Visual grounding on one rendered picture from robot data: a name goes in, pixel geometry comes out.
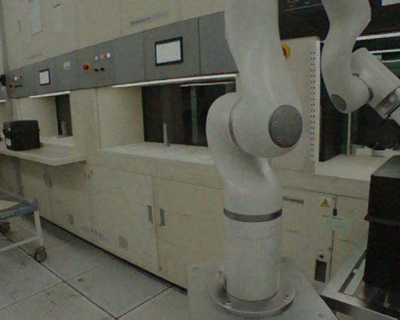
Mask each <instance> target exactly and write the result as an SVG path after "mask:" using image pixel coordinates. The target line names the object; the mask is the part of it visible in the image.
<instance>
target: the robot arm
mask: <svg viewBox="0 0 400 320"><path fill-rule="evenodd" d="M322 4H323V5H324V7H325V11H326V14H327V16H328V20H329V21H330V28H329V31H328V36H327V38H326V40H325V43H324V45H323V50H322V56H321V63H322V64H321V66H322V77H323V80H324V83H325V86H326V88H327V90H328V94H329V96H330V99H331V101H332V103H333V104H334V106H335V108H336V109H337V110H338V111H340V112H341V113H345V114H348V113H351V112H353V111H355V110H356V109H357V108H359V107H361V106H362V105H364V104H369V105H370V106H371V107H373V108H374V109H375V110H376V111H377V113H378V114H379V115H380V116H381V117H384V116H385V115H387V117H386V119H389V118H390V117H392V119H393V120H394V121H395V122H396V123H397V124H398V125H399V126H400V80H399V79H398V78H397V76H395V75H394V74H393V73H392V72H390V71H389V70H388V69H387V68H386V67H385V66H384V65H383V64H382V63H381V62H380V61H379V60H378V59H377V58H376V57H375V56H373V55H372V54H371V53H370V52H368V51H367V50H366V49H365V48H363V47H362V48H359V49H358V50H356V51H355V52H354V53H352V50H353V48H354V44H355V42H356V40H357V39H358V37H359V36H360V34H361V33H362V31H363V30H364V29H365V27H366V26H367V25H368V23H369V21H370V19H371V12H370V4H369V1H368V0H322ZM224 5H225V29H226V39H227V40H228V45H229V50H230V53H231V55H232V58H233V59H234V61H235V63H236V65H237V67H238V71H239V75H240V79H241V84H242V91H240V92H233V93H229V94H224V95H223V96H221V97H220V98H218V99H217V100H215V102H214V103H212V104H211V107H210V109H209V112H208V114H207V119H206V137H207V142H208V146H209V149H210V152H211V155H212V157H213V161H214V164H215V166H216V170H217V171H218V175H219V178H220V181H221V184H222V188H223V202H222V209H223V247H224V270H222V271H218V272H217V274H215V275H214V276H213V278H212V279H211V281H210V282H209V294H208V295H210V298H211V300H212V301H213V302H214V303H215V304H216V305H217V306H218V307H219V308H221V309H223V310H225V311H227V312H229V313H232V314H234V315H239V316H248V317H265V316H268V315H273V314H276V313H278V312H282V311H283V310H285V309H286V308H288V307H289V306H290V305H291V304H292V302H293V300H294V296H295V295H296V288H295V286H294V284H293V282H292V281H291V279H290V278H289V277H288V276H287V275H286V274H284V273H282V272H280V254H281V233H282V225H283V193H282V188H281V186H280V182H279V181H278V180H277V177H276V175H275V174H274V172H273V171H272V169H271V167H270V166H269V164H268V162H267V159H266V158H278V157H281V156H284V155H285V154H288V153H290V152H292V151H293V150H294V149H295V148H296V147H297V145H298V144H299V142H300V140H301V138H302V133H303V129H304V112H303V106H302V101H301V98H300V96H299V94H298V91H297V89H296V84H295V82H294V80H293V77H292V74H291V72H290V70H289V69H288V66H287V64H286V60H285V57H284V54H283V50H282V48H281V44H280V32H279V30H278V10H277V8H278V0H225V1H224ZM351 53H352V54H351Z"/></svg>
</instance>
